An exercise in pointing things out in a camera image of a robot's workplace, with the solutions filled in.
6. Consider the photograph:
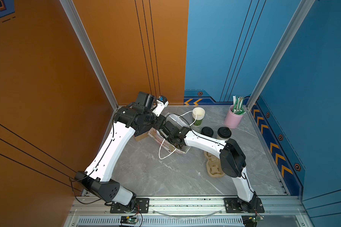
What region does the cartoon animal paper gift bag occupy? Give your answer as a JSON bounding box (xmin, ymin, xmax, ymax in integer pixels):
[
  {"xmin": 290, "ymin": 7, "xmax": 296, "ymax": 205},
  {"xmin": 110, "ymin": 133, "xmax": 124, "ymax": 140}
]
[{"xmin": 148, "ymin": 111, "xmax": 193, "ymax": 160}]

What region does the white paper cup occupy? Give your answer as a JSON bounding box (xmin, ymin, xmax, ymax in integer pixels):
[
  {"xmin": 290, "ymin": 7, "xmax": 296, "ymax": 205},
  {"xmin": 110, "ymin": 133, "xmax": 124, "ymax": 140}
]
[{"xmin": 217, "ymin": 135, "xmax": 230, "ymax": 141}]

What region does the black plastic cup lid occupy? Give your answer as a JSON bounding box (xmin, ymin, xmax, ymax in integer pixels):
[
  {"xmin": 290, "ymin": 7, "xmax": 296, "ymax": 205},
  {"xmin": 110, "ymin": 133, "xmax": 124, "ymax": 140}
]
[{"xmin": 217, "ymin": 127, "xmax": 232, "ymax": 137}]

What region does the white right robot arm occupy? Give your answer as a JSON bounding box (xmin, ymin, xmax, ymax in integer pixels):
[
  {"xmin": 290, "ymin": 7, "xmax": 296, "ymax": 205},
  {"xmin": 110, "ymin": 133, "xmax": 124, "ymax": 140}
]
[{"xmin": 159, "ymin": 121, "xmax": 257, "ymax": 203}]

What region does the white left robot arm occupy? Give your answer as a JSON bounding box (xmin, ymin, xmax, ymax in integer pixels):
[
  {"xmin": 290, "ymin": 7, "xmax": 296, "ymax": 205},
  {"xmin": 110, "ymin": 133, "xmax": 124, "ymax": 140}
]
[{"xmin": 71, "ymin": 92, "xmax": 169, "ymax": 210}]

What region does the cardboard napkin box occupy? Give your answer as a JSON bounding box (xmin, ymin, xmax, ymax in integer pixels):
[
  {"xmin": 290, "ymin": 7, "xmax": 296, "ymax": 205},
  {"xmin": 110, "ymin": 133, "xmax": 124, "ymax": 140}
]
[{"xmin": 134, "ymin": 132, "xmax": 148, "ymax": 142}]

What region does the stack of black cup lids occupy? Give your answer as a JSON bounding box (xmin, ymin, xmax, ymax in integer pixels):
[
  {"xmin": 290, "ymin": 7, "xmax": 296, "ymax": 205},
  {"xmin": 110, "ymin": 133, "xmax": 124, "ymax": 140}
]
[{"xmin": 201, "ymin": 126, "xmax": 214, "ymax": 138}]

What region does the stack of green paper cups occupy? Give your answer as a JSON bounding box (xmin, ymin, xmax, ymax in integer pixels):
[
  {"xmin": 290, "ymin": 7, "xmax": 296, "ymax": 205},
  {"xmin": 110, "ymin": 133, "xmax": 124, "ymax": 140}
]
[{"xmin": 192, "ymin": 107, "xmax": 206, "ymax": 126}]

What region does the stack of pulp cup carriers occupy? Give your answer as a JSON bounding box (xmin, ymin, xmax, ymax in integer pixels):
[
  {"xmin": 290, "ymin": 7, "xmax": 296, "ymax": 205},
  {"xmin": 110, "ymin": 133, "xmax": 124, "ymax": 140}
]
[{"xmin": 204, "ymin": 151, "xmax": 225, "ymax": 178}]

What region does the pink straw holder cup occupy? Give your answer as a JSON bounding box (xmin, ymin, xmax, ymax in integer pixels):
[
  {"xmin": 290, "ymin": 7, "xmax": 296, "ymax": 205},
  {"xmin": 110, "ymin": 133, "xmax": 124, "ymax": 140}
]
[{"xmin": 224, "ymin": 105, "xmax": 244, "ymax": 129}]

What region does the bundle of wrapped straws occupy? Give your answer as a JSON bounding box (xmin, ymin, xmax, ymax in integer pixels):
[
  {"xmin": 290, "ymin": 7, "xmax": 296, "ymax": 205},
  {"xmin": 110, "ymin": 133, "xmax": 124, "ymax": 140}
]
[{"xmin": 232, "ymin": 96, "xmax": 245, "ymax": 115}]

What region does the small green circuit board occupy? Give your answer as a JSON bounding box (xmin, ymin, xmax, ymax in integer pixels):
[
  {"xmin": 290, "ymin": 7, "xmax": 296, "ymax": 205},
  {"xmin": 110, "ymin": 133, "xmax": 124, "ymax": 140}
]
[{"xmin": 119, "ymin": 216, "xmax": 139, "ymax": 227}]

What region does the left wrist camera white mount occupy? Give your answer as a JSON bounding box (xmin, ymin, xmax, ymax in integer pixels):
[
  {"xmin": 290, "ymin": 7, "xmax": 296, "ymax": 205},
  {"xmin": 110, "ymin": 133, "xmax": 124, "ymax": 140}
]
[{"xmin": 152, "ymin": 96, "xmax": 169, "ymax": 117}]

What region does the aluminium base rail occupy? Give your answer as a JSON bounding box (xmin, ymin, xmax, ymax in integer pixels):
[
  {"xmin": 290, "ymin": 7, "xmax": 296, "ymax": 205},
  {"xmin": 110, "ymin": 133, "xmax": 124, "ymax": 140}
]
[{"xmin": 64, "ymin": 196, "xmax": 313, "ymax": 227}]

